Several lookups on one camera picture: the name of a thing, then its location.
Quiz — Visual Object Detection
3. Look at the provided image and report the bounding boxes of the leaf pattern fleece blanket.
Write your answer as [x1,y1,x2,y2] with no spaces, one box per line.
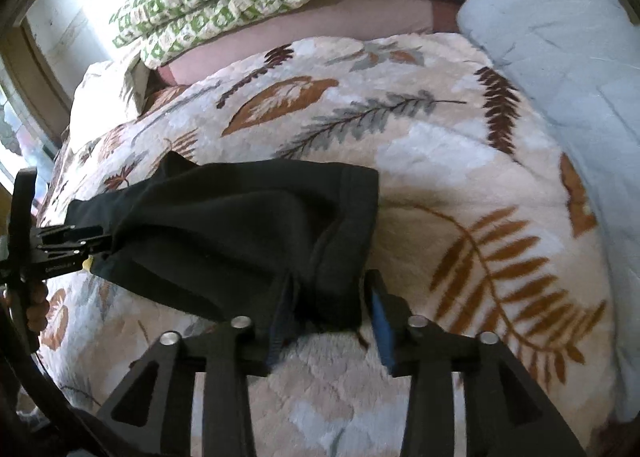
[39,34,615,456]

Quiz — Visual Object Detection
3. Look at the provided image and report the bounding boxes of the light blue pillow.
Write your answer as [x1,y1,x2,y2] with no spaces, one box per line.
[458,0,639,421]

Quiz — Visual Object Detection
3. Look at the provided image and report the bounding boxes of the black pants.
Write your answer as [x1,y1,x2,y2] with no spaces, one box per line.
[65,153,378,338]

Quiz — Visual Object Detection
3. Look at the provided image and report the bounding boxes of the person's left hand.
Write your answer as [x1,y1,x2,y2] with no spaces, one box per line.
[26,283,50,335]

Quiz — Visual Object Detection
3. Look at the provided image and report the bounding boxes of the pink quilted bed sheet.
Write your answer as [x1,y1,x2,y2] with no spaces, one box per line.
[157,0,465,85]

